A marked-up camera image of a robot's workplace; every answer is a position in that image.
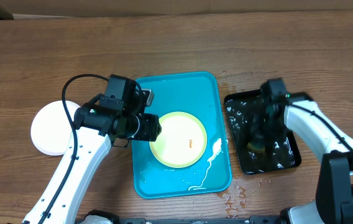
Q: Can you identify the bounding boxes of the green yellow sponge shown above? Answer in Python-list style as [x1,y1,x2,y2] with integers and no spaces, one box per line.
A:
[247,141,265,153]

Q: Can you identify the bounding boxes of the light green plate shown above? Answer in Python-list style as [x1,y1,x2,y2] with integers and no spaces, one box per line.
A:
[149,111,207,168]

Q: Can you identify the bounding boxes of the white plate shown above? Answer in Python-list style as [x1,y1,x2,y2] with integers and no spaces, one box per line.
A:
[30,100,71,156]

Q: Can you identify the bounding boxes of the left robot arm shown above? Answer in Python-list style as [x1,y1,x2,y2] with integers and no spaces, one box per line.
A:
[23,101,161,223]

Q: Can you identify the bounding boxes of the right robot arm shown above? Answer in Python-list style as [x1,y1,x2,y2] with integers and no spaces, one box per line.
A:
[245,92,353,223]

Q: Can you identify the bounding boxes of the black water tray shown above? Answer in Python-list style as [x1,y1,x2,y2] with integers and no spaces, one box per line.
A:
[224,90,301,175]

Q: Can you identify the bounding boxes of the teal plastic tray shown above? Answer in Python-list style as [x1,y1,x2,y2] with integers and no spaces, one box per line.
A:
[132,72,232,199]

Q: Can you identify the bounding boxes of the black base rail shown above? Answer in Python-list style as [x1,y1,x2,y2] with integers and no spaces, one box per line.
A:
[75,210,288,224]

